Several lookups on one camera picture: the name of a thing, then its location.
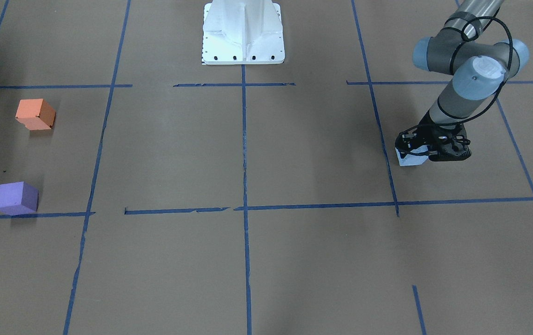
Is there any orange foam block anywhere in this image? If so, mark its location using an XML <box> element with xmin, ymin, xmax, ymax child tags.
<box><xmin>15</xmin><ymin>98</ymin><xmax>56</xmax><ymax>131</ymax></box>

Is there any light blue foam block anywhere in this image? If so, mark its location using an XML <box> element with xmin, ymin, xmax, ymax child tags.
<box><xmin>395</xmin><ymin>146</ymin><xmax>428</xmax><ymax>166</ymax></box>

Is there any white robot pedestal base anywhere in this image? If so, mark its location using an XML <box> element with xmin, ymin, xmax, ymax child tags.
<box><xmin>201</xmin><ymin>0</ymin><xmax>286</xmax><ymax>65</ymax></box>

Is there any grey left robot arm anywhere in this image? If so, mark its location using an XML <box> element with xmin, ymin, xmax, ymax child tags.
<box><xmin>394</xmin><ymin>0</ymin><xmax>530</xmax><ymax>166</ymax></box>

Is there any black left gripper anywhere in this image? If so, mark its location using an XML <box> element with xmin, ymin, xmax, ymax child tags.
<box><xmin>395</xmin><ymin>124</ymin><xmax>472</xmax><ymax>162</ymax></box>

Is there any purple foam block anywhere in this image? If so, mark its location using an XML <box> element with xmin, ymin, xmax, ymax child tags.
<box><xmin>0</xmin><ymin>181</ymin><xmax>39</xmax><ymax>216</ymax></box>

